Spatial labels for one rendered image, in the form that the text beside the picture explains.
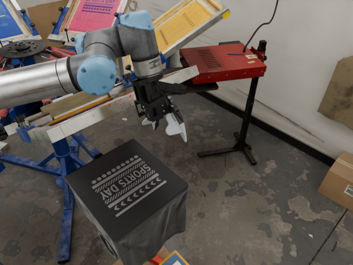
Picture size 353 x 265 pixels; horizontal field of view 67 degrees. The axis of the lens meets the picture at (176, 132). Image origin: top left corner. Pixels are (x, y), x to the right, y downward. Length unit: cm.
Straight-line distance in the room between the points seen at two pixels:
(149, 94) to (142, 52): 11
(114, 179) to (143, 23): 93
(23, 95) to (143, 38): 29
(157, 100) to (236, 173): 210
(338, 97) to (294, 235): 122
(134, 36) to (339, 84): 218
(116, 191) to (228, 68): 121
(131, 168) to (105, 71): 97
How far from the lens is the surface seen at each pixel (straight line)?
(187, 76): 102
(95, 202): 136
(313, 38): 270
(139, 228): 129
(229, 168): 277
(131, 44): 68
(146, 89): 71
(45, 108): 141
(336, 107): 273
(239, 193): 259
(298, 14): 272
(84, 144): 172
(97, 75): 55
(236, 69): 207
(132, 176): 142
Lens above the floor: 202
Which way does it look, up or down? 40 degrees down
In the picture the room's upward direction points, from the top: straight up
